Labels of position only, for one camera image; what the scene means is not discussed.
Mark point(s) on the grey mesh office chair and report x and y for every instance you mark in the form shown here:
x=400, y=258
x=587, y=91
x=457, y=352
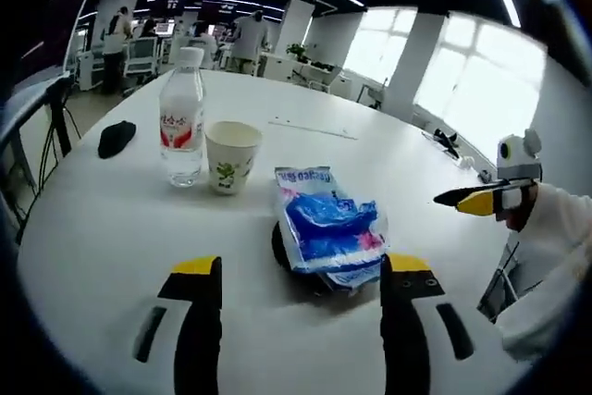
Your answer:
x=501, y=284

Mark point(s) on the black cloth pouch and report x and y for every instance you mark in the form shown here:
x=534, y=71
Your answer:
x=115, y=138

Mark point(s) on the white paper cup green print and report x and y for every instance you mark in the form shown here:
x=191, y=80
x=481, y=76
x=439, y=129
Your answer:
x=229, y=159

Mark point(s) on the green potted plant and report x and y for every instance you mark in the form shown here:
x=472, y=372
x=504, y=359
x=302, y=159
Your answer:
x=297, y=50

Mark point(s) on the white strip on table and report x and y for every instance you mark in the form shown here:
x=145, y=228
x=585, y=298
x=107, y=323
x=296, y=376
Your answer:
x=314, y=129

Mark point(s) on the white tabletop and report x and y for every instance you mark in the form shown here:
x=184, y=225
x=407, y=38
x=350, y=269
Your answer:
x=139, y=210

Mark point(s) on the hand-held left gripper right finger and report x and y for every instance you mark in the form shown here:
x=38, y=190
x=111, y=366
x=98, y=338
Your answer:
x=402, y=321

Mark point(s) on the black tool on table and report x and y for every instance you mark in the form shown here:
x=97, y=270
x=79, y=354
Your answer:
x=446, y=140

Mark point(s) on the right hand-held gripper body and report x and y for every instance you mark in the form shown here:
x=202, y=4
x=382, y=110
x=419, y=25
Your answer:
x=518, y=159

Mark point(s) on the large window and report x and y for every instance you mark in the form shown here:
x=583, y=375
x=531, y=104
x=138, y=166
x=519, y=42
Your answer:
x=379, y=48
x=481, y=80

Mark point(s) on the small dark object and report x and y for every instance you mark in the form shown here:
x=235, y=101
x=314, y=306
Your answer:
x=485, y=176

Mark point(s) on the blue tissue packet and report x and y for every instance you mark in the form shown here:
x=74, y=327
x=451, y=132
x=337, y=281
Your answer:
x=328, y=224

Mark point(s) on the clear plastic water bottle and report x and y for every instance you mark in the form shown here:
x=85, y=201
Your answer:
x=181, y=127

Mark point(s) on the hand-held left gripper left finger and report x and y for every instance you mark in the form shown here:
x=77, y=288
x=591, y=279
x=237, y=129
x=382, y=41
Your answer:
x=199, y=321

